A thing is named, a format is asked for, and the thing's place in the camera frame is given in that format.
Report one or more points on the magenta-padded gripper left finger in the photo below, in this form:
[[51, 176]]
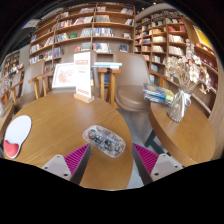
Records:
[[60, 165]]

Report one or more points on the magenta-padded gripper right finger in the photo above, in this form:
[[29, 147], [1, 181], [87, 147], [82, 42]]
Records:
[[163, 165]]

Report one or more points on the transparent computer mouse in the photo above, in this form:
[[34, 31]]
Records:
[[103, 140]]

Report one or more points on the white mouse pad red rest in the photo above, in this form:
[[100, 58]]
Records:
[[18, 131]]

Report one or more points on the round wooden side table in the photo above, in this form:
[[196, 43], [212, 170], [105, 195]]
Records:
[[5, 121], [186, 140]]

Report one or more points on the glass vase with beige flowers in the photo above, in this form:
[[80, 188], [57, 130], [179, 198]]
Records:
[[181, 100]]

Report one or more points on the stack of colourful books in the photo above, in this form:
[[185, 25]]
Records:
[[158, 93]]

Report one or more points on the beige armchair wooden arms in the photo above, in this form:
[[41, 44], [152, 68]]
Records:
[[31, 81], [133, 83], [66, 57]]

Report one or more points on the white framed floral picture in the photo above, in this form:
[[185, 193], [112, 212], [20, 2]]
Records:
[[63, 76]]

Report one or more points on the white sign on wooden base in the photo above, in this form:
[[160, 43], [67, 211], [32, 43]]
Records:
[[82, 75]]

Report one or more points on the light blue book stack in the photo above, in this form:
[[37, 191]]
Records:
[[106, 65]]

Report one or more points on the distant wooden bookshelf unit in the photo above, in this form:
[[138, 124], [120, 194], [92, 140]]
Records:
[[11, 63]]

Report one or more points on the tall wooden bookshelf yellow poster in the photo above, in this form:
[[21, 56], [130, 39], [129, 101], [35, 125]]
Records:
[[166, 36]]

